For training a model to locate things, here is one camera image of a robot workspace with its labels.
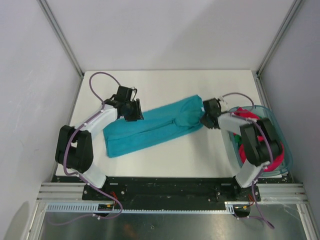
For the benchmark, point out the aluminium frame rail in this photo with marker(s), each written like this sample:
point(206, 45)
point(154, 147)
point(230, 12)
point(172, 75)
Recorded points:
point(51, 192)

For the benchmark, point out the aluminium corner post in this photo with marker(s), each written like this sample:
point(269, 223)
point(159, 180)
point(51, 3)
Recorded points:
point(57, 30)
point(280, 34)

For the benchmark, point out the clear blue plastic bin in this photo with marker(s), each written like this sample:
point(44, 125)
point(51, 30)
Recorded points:
point(275, 138)

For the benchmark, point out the green t-shirt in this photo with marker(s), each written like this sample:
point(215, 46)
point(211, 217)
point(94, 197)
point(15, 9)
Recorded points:
point(238, 140)

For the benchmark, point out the left aluminium corner post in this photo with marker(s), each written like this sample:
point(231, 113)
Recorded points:
point(57, 30)

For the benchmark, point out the white slotted cable duct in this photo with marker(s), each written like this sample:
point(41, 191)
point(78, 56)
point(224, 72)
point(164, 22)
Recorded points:
point(105, 208)

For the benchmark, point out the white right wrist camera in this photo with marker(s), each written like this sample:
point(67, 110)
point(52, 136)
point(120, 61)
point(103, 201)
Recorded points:
point(223, 104)

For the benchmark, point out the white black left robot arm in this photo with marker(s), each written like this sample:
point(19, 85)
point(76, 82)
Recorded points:
point(75, 143)

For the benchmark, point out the right aluminium corner post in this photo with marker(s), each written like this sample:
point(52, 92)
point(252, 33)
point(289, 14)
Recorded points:
point(280, 34)

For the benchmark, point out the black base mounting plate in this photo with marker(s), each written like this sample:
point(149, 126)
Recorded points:
point(176, 191)

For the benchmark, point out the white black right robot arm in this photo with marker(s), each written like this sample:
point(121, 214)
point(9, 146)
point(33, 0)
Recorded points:
point(258, 156)

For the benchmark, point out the teal t-shirt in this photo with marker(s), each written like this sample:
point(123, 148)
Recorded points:
point(159, 125)

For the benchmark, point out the magenta red t-shirt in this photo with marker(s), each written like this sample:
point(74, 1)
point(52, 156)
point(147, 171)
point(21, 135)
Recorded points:
point(240, 153)

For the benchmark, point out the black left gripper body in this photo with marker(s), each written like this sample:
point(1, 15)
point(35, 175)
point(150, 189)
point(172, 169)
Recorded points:
point(131, 112)

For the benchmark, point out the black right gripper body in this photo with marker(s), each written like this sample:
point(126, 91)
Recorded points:
point(205, 120)

